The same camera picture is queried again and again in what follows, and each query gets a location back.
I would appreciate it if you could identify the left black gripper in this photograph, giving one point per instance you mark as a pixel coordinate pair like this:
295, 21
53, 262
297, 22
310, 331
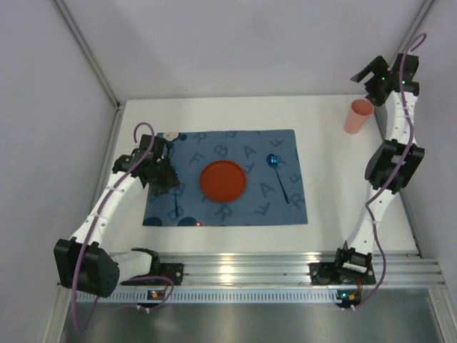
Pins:
164, 179

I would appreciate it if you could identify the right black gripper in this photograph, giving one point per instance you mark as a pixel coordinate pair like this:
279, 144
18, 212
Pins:
368, 76

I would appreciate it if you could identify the blue metallic fork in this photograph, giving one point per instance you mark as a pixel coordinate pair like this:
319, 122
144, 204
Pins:
176, 206

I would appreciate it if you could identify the pink plastic cup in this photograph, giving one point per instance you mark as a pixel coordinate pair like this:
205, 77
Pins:
359, 112

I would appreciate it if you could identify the red plastic plate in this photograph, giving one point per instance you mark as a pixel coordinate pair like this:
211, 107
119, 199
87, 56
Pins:
222, 181

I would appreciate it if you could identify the blue lettered placemat cloth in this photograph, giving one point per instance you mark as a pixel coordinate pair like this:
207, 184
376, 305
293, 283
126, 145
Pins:
274, 194

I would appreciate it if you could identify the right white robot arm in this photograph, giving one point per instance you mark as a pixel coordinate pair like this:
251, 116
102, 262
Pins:
393, 164

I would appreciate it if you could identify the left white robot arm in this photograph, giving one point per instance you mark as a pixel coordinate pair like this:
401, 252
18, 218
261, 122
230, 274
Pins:
85, 261

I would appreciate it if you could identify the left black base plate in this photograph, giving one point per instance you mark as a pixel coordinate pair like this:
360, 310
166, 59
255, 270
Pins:
172, 271

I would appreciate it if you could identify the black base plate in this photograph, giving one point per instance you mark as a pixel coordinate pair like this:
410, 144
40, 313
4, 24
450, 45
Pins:
326, 273
172, 271

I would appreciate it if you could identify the white slotted cable duct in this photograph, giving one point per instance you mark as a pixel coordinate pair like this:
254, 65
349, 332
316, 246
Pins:
233, 296

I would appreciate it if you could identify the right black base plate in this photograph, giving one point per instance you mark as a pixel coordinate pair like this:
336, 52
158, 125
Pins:
326, 273

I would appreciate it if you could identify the aluminium mounting rail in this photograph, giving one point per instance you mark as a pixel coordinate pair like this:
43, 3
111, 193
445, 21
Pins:
292, 269

